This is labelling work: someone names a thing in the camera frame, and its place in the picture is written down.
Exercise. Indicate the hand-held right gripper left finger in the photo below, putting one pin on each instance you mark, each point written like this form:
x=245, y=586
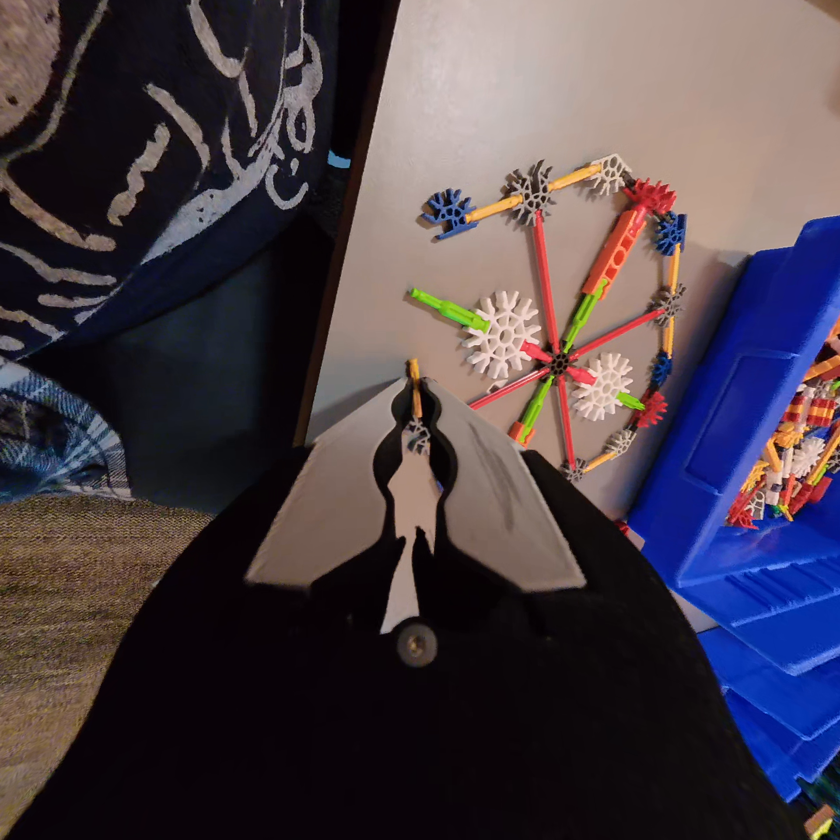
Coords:
x=315, y=518

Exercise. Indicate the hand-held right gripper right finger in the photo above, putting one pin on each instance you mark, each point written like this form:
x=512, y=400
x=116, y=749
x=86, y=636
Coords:
x=512, y=525

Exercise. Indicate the yellow toy rod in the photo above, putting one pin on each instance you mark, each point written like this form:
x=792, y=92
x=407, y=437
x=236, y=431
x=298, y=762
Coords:
x=415, y=387

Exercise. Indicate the colourful toy rod wheel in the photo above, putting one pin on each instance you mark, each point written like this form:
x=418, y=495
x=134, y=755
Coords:
x=505, y=334

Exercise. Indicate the blue plastic parts bin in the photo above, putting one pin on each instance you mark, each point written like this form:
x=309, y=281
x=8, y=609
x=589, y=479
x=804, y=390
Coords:
x=722, y=426

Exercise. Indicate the pile of colourful toy pieces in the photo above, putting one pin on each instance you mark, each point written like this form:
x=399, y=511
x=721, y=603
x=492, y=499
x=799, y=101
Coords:
x=787, y=459

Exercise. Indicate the plaid flannel shirt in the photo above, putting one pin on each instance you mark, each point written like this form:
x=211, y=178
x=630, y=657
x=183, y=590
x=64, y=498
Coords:
x=52, y=433

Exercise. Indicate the empty blue plastic bin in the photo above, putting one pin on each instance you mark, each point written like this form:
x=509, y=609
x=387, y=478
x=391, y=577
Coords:
x=774, y=722

